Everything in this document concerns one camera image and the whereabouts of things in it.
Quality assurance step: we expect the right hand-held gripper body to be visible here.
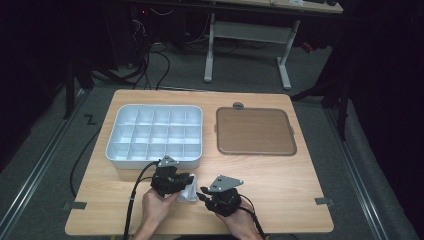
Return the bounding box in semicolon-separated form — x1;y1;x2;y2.
204;174;245;218

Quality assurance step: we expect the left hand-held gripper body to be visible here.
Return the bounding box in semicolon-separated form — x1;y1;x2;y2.
150;155;189;198

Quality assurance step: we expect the white sock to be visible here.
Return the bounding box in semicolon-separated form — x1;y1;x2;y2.
176;172;200;204

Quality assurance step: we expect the white divided storage box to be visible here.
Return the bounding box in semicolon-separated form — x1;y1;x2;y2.
105;104;204;170

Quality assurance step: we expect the person's left hand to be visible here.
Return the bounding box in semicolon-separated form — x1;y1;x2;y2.
141;188;181;226

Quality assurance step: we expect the person's right hand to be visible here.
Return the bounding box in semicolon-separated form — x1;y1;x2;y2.
216;207;260;235

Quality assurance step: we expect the brown flat tray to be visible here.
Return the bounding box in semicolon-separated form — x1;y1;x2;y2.
215;106;298;157

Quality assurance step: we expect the black stand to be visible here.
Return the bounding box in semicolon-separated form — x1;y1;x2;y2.
289;66;352;142
62;56;95;120

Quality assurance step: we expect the dark equipment rack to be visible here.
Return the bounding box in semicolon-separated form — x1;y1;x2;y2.
101;4;153;73

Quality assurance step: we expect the white-framed wooden desk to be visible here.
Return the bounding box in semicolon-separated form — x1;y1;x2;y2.
203;0;344;92

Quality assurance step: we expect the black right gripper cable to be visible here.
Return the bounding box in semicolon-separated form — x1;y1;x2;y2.
239;193;268;240

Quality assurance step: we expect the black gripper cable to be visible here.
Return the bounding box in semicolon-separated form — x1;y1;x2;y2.
239;193;268;240
122;160;162;240

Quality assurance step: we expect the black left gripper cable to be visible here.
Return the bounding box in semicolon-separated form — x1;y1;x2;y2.
122;160;162;240

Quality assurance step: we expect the thin black floor cable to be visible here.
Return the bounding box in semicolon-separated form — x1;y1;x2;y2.
69;128;102;198

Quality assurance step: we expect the black floor cables bundle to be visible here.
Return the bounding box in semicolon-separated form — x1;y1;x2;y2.
126;41;172;91

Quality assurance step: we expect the metal floor rail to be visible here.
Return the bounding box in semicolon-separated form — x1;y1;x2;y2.
0;89;88;234
324;108;390;240

